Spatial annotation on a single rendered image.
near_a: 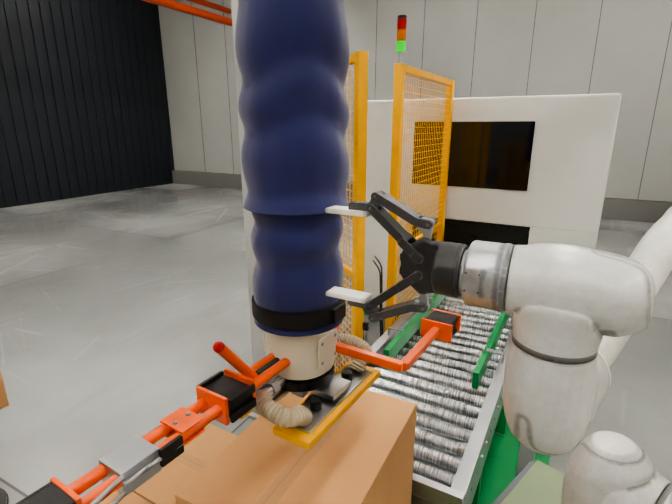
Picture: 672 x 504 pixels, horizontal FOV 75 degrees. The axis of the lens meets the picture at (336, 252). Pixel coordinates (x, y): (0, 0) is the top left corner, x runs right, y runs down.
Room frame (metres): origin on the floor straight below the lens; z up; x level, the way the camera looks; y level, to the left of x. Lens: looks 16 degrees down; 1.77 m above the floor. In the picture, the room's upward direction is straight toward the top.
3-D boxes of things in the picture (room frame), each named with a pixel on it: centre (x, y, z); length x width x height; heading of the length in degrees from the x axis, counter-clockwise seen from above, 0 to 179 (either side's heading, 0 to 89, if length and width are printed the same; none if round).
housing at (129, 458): (0.59, 0.34, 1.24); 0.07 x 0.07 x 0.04; 58
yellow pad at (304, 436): (0.94, 0.01, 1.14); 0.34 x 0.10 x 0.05; 148
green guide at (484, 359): (2.52, -1.09, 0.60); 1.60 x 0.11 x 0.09; 151
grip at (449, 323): (1.10, -0.29, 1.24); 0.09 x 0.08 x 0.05; 58
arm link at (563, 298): (0.51, -0.30, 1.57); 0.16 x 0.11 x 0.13; 61
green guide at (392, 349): (2.79, -0.62, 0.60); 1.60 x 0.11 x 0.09; 151
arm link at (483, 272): (0.56, -0.20, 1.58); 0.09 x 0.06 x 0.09; 151
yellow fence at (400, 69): (3.08, -0.61, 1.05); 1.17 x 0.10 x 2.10; 151
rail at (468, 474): (2.19, -0.97, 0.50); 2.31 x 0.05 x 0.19; 151
